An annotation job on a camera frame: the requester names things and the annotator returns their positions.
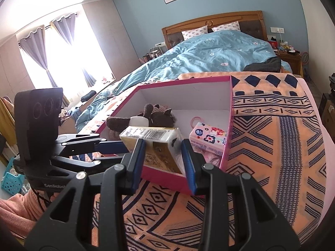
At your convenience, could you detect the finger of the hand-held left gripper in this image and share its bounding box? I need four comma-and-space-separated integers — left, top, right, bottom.
50, 154, 128, 180
53, 133, 130, 154

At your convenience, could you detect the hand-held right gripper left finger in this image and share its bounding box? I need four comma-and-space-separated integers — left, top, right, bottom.
25, 138, 147, 251

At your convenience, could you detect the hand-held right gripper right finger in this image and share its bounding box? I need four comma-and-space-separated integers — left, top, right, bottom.
181, 138, 301, 251

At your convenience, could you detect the yellow white carton box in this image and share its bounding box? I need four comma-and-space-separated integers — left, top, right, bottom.
119, 126, 185, 174

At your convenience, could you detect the grey furry plush toy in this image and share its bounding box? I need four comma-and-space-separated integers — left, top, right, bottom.
106, 103, 178, 136

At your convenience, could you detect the pink cardboard box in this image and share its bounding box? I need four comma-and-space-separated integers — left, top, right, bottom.
95, 75, 235, 196

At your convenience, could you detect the person's left forearm pink sleeve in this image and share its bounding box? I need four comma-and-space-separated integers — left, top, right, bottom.
0, 188, 53, 240

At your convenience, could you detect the floral tissue pack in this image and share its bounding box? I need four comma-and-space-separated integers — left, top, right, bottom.
189, 122, 228, 158

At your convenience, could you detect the pile of clothes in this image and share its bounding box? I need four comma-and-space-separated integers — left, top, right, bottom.
59, 107, 85, 126

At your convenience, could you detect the blue plastic basket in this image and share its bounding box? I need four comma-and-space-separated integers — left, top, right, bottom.
1, 159, 26, 196

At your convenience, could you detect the dark folded cloth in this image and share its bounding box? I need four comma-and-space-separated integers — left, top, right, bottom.
80, 90, 97, 102

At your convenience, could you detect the purple curtain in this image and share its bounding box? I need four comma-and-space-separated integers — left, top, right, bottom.
19, 28, 60, 88
50, 14, 98, 87

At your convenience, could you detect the orange patterned blanket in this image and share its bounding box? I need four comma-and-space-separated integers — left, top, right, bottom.
76, 71, 327, 251

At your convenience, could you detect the cluttered bedside table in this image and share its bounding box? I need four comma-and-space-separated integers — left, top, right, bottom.
139, 42, 168, 64

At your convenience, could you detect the blue floral duvet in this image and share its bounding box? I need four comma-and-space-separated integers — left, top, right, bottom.
76, 29, 292, 134

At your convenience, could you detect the black cloth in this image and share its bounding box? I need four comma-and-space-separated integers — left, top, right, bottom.
243, 57, 282, 73

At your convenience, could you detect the pink bed sheet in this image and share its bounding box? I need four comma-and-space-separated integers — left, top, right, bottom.
297, 78, 335, 204

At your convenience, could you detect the white patterned pillow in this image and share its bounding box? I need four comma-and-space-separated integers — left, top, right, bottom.
212, 21, 241, 33
181, 27, 209, 41

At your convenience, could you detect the wooden nightstand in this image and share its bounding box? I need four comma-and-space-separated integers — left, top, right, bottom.
277, 50, 304, 78

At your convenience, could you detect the wooden bed headboard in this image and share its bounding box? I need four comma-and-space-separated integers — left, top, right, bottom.
161, 11, 268, 52

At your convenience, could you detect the dark cabinet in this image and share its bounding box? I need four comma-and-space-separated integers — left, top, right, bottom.
319, 73, 335, 134

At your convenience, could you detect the pink ring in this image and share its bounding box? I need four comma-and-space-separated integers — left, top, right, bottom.
190, 116, 208, 132

